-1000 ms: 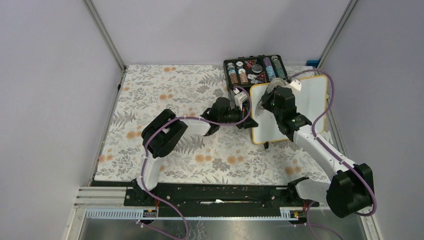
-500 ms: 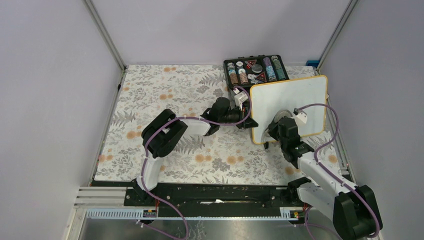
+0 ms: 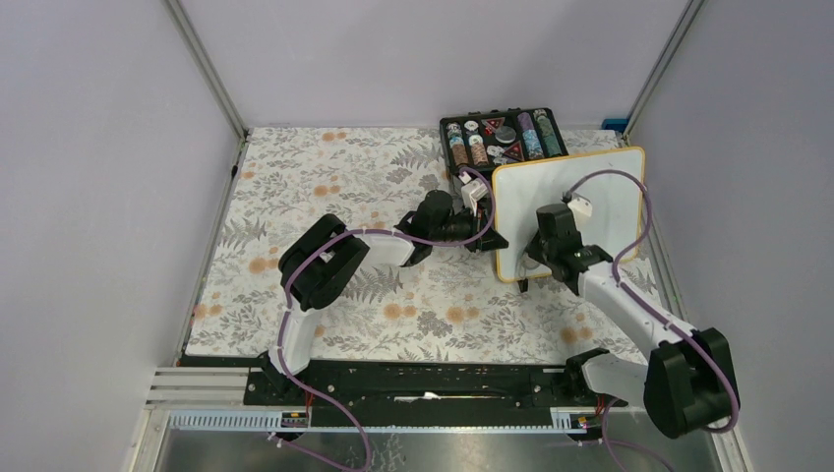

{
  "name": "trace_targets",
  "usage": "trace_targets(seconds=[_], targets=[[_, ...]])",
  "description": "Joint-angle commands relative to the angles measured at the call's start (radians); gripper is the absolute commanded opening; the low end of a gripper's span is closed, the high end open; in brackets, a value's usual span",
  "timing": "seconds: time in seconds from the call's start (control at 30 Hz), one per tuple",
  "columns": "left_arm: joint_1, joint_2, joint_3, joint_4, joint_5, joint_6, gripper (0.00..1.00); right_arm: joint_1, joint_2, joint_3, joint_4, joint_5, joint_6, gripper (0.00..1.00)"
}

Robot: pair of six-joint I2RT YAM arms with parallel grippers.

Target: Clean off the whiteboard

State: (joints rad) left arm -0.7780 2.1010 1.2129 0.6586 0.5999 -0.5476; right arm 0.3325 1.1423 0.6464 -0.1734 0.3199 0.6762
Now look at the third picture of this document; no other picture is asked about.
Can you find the blue clamp block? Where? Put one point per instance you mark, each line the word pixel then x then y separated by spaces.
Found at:
pixel 618 125

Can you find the black poker chip case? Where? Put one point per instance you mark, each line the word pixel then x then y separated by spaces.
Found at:
pixel 469 140

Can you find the aluminium frame post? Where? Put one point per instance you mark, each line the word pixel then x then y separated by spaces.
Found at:
pixel 675 40
pixel 193 43

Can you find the yellow framed whiteboard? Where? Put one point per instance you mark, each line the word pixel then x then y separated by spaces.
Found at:
pixel 521 188

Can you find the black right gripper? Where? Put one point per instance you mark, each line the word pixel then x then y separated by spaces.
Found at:
pixel 533 250

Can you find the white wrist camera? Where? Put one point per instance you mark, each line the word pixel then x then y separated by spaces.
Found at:
pixel 580 207
pixel 472 190

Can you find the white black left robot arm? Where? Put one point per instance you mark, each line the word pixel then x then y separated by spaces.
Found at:
pixel 317 268

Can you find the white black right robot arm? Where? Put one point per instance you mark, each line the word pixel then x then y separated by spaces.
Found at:
pixel 689 380

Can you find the left aluminium frame post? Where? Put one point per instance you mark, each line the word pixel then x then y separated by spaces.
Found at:
pixel 193 43

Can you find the right aluminium frame post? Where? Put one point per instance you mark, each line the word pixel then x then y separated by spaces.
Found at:
pixel 675 40

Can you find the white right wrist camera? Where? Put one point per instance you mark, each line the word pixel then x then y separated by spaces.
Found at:
pixel 580 207

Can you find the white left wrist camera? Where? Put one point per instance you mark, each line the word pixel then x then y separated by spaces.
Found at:
pixel 472 190

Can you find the grey round dealer button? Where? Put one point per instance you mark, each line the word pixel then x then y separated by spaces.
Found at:
pixel 505 135

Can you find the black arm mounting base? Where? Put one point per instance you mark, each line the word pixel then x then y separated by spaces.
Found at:
pixel 343 396

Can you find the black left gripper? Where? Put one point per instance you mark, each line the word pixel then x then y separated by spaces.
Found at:
pixel 491 240

